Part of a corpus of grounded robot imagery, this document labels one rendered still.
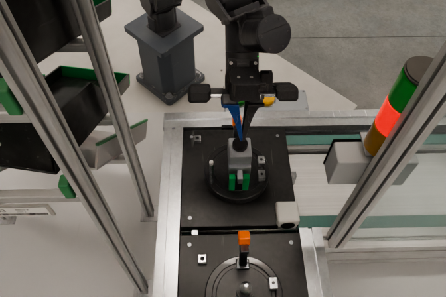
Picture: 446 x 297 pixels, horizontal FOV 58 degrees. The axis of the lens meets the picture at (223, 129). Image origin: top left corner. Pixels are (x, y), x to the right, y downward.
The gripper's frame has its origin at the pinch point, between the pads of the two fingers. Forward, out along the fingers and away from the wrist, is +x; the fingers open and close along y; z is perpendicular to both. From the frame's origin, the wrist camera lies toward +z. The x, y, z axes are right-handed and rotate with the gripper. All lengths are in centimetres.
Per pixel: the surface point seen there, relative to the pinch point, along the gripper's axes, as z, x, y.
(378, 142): 17.7, -0.5, 17.0
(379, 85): -160, 15, 93
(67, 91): -0.2, -5.9, -30.0
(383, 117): 19.9, -4.5, 16.5
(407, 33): -193, -14, 123
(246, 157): -4.4, 8.0, 1.2
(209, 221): -5.8, 21.7, -6.2
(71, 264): -9.8, 32.9, -36.2
